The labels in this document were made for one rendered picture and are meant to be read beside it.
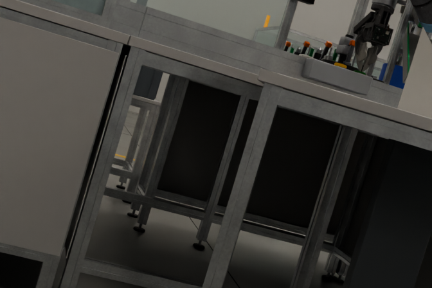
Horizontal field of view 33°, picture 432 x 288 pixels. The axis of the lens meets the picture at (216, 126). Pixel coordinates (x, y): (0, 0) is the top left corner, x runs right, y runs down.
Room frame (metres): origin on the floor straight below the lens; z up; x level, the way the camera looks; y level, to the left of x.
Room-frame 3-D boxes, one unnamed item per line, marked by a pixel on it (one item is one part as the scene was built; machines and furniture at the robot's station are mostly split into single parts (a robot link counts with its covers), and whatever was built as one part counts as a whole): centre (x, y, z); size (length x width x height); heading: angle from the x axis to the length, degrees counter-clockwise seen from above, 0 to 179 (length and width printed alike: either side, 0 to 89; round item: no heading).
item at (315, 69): (2.36, -0.32, 0.93); 0.21 x 0.07 x 0.06; 104
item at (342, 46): (2.60, -0.35, 1.06); 0.08 x 0.04 x 0.07; 14
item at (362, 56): (2.35, -0.38, 1.01); 0.06 x 0.03 x 0.09; 14
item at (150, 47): (3.02, -0.25, 0.85); 1.50 x 1.41 x 0.03; 104
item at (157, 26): (2.37, -0.12, 0.91); 0.89 x 0.06 x 0.11; 104
